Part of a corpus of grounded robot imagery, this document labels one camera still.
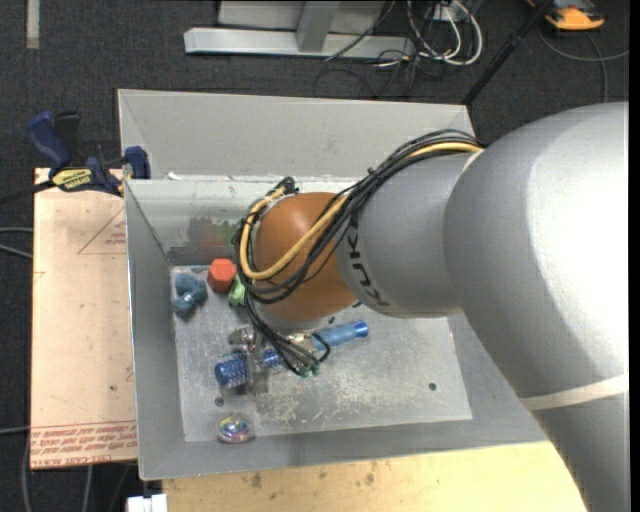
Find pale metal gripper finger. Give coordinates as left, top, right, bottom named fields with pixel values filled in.
left=228, top=324, right=260, bottom=348
left=243, top=368, right=272, bottom=397

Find blue studded cylinder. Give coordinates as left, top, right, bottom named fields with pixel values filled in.
left=214, top=347, right=287, bottom=388

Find clear iridescent dome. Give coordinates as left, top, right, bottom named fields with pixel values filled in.
left=215, top=413, right=256, bottom=445

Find red hexagonal block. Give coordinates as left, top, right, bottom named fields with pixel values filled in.
left=206, top=257, right=238, bottom=294

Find light blue tube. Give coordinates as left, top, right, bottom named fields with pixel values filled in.
left=311, top=319, right=370, bottom=352

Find blue toy figure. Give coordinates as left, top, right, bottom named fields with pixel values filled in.
left=171, top=273, right=209, bottom=321

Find grey metal bin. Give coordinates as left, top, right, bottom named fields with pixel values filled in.
left=117, top=88, right=547, bottom=482

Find brown cardboard board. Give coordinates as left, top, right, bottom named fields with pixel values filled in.
left=29, top=167, right=139, bottom=471

